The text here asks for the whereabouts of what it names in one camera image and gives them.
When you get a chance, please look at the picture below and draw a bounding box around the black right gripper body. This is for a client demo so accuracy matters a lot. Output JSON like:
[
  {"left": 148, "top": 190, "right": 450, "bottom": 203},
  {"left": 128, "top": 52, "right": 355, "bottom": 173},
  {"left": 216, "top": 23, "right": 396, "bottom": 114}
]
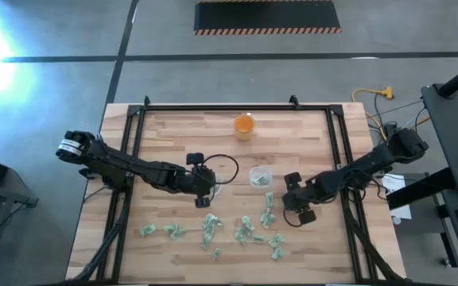
[{"left": 282, "top": 172, "right": 333, "bottom": 226}]

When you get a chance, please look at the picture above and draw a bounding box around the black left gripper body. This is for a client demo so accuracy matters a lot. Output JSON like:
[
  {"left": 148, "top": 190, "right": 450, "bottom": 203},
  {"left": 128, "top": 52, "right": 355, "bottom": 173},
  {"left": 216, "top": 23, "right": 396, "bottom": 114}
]
[{"left": 173, "top": 153, "right": 218, "bottom": 209}]

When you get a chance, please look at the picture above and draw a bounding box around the clear plastic container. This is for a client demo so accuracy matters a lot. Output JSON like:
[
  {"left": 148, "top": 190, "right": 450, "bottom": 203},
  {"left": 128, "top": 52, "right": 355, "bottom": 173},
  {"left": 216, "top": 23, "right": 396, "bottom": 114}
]
[
  {"left": 208, "top": 173, "right": 225, "bottom": 198},
  {"left": 248, "top": 165, "right": 274, "bottom": 190}
]

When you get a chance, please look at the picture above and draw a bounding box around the yellow orange cup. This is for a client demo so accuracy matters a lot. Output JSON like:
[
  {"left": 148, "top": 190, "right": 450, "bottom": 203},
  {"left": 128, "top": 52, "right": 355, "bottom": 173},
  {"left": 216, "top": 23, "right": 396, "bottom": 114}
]
[{"left": 233, "top": 113, "right": 256, "bottom": 142}]

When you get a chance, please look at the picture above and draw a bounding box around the white paper sheet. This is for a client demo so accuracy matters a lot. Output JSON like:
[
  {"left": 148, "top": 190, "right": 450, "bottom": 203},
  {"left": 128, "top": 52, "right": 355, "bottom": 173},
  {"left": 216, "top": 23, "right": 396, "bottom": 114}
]
[{"left": 380, "top": 173, "right": 413, "bottom": 222}]

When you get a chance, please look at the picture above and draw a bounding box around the black power strip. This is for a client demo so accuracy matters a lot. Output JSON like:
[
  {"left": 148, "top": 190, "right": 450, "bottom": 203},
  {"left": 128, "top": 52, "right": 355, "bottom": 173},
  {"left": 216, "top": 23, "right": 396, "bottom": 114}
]
[{"left": 383, "top": 122, "right": 399, "bottom": 140}]

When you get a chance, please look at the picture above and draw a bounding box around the black cart stand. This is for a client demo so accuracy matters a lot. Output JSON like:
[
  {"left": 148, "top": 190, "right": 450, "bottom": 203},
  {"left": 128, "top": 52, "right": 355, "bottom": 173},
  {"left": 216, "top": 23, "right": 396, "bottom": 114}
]
[{"left": 386, "top": 166, "right": 458, "bottom": 269}]

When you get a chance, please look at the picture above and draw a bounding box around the grey cart top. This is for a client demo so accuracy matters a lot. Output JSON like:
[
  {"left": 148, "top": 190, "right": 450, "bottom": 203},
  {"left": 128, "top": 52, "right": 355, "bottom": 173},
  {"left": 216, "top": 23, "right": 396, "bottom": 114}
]
[{"left": 420, "top": 82, "right": 458, "bottom": 191}]

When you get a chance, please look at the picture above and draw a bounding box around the black hazard-striped floor mat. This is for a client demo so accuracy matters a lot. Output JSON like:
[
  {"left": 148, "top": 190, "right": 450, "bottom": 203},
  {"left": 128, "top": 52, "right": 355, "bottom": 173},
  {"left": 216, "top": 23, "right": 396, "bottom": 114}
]
[{"left": 193, "top": 0, "right": 342, "bottom": 36}]

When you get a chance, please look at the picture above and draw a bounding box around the black looped gripper cable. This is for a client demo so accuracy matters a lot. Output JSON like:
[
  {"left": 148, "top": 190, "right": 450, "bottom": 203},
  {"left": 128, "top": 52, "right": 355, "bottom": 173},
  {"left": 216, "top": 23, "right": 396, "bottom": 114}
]
[{"left": 200, "top": 153, "right": 240, "bottom": 186}]

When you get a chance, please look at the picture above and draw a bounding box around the black metal table frame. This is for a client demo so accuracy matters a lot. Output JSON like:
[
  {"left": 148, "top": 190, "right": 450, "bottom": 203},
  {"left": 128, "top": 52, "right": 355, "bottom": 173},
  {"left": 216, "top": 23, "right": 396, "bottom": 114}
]
[{"left": 65, "top": 95, "right": 411, "bottom": 286}]

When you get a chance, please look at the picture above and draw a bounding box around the yellow extension cord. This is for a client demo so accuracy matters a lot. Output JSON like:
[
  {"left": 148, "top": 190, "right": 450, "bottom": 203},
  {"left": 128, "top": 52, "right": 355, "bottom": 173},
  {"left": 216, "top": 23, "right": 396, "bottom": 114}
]
[{"left": 351, "top": 86, "right": 395, "bottom": 138}]

